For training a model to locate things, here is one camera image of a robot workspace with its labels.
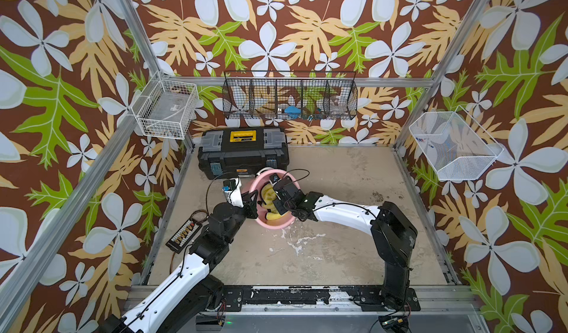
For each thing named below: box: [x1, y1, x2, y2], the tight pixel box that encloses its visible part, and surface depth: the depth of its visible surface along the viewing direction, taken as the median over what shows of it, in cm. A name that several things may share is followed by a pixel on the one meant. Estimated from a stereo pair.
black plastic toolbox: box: [197, 127, 290, 180], surface depth 98 cm
